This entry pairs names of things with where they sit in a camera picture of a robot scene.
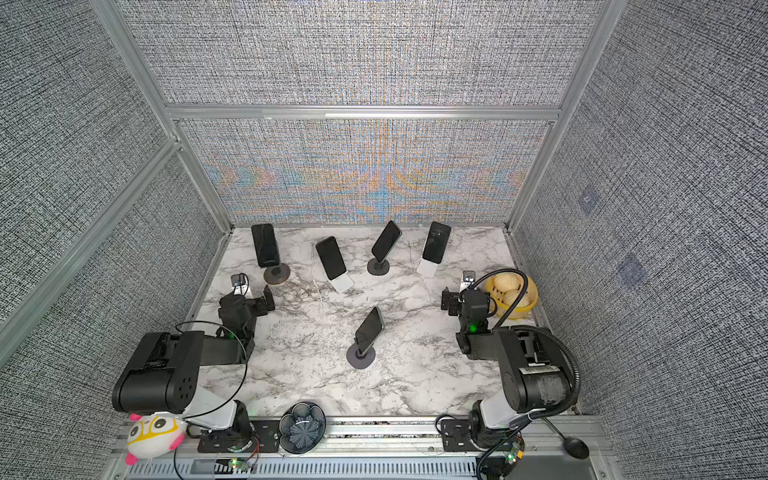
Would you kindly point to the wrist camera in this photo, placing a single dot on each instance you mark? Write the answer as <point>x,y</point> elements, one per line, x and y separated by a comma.
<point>240,284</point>
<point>468,280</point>

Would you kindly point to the yellow bamboo steamer basket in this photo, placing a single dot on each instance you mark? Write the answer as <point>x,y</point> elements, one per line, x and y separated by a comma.
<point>504,289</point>

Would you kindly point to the black round stand back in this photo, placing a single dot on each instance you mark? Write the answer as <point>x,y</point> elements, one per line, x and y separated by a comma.
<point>378,268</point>

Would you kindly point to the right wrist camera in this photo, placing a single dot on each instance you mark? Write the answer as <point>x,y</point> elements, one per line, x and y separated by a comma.
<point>468,280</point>

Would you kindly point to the aluminium front rail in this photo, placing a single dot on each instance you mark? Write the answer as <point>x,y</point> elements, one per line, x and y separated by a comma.
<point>381,448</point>

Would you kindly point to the purple round phone stand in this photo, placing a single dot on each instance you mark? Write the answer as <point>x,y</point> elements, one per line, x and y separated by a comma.
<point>358,360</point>

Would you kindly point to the white stand centre-left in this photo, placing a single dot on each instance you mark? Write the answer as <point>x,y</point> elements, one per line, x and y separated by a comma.
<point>342,283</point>

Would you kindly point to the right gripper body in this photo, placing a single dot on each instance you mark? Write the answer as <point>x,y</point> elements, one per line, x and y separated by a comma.
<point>452,300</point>

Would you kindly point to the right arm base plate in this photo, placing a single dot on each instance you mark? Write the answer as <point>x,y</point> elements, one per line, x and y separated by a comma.
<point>456,435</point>

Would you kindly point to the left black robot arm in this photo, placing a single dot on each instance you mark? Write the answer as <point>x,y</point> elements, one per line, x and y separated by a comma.
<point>159,386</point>

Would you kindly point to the brown round phone stand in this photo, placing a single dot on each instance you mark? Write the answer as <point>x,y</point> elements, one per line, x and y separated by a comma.
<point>276,275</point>

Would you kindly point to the dark glass flower bowl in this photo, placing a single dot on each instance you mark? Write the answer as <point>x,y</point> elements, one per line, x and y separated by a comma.
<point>302,428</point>

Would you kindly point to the white folding phone stand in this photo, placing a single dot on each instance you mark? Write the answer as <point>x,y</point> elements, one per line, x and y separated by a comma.
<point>427,268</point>

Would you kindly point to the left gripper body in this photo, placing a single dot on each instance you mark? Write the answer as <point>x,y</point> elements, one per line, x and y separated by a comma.
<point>260,303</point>

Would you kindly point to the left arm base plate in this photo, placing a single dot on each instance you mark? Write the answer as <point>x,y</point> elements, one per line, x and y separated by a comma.
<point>263,436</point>

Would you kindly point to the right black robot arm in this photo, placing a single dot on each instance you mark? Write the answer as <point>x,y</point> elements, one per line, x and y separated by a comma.
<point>539,375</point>

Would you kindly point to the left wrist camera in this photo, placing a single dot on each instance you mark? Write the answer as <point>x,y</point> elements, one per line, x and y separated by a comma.
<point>240,284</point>

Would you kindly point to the black phone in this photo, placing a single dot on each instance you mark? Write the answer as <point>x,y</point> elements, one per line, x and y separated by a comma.
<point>331,258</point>
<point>369,330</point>
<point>265,244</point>
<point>436,242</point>
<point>386,241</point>

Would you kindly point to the pink white plush toy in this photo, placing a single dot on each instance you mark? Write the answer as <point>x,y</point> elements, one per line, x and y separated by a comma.
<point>151,436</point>

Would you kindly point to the black ladle spoon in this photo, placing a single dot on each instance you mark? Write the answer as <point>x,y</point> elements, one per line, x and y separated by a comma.
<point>574,447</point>

